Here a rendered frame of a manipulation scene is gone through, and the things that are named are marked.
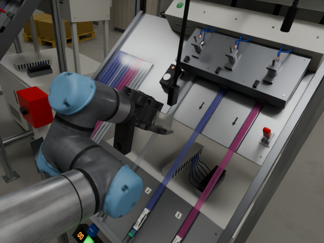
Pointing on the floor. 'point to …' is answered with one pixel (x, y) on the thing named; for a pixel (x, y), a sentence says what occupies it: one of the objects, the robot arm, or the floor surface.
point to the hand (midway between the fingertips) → (158, 126)
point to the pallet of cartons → (43, 19)
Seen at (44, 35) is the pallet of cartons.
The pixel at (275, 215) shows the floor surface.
